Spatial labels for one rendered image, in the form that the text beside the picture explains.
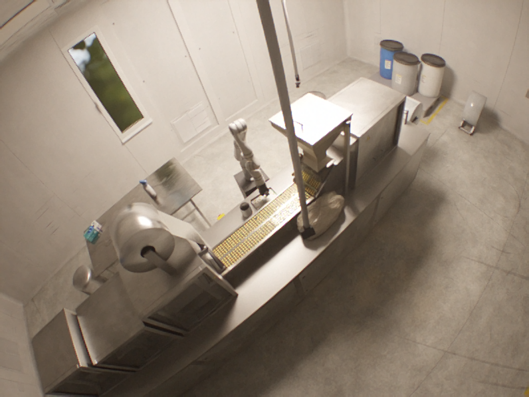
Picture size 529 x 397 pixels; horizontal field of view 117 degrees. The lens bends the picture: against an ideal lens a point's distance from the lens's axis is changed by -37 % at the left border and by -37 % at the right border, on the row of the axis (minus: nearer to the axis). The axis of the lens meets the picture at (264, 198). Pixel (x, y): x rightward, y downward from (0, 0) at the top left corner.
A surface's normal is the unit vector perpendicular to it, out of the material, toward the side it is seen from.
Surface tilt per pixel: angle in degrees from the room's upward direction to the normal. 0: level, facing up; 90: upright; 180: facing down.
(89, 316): 0
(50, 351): 0
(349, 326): 0
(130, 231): 8
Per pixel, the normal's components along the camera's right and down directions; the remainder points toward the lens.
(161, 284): -0.21, -0.57
